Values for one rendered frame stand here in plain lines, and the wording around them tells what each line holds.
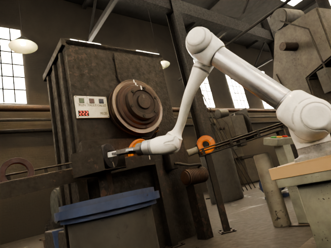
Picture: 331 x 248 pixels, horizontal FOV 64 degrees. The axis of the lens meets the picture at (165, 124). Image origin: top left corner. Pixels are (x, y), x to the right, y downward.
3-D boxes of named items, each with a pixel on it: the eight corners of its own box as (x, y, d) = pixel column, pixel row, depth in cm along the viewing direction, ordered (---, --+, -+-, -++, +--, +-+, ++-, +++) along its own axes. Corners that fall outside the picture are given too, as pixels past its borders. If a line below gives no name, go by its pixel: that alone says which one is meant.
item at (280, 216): (270, 227, 188) (249, 156, 201) (279, 223, 196) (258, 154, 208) (285, 227, 179) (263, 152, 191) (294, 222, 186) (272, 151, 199)
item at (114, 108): (114, 137, 201) (104, 80, 212) (163, 134, 230) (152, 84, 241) (117, 134, 196) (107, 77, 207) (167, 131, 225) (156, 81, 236)
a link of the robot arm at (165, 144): (150, 156, 146) (158, 155, 159) (177, 151, 142) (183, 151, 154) (148, 137, 148) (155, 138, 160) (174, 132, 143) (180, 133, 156)
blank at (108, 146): (95, 146, 152) (100, 145, 151) (108, 143, 167) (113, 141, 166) (103, 172, 152) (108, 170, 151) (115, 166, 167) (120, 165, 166)
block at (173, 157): (165, 171, 222) (159, 143, 228) (172, 170, 227) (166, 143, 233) (172, 169, 214) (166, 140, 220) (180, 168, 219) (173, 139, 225)
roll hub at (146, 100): (128, 120, 201) (122, 86, 208) (158, 119, 218) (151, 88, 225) (132, 117, 197) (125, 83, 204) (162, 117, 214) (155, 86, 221)
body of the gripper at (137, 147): (141, 154, 149) (126, 157, 152) (147, 155, 157) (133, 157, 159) (139, 141, 150) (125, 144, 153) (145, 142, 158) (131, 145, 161)
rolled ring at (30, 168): (31, 154, 160) (30, 155, 163) (-5, 160, 149) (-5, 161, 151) (37, 184, 157) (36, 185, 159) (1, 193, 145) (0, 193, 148)
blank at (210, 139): (206, 157, 221) (207, 157, 218) (192, 144, 224) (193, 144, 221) (218, 144, 224) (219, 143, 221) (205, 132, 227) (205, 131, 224)
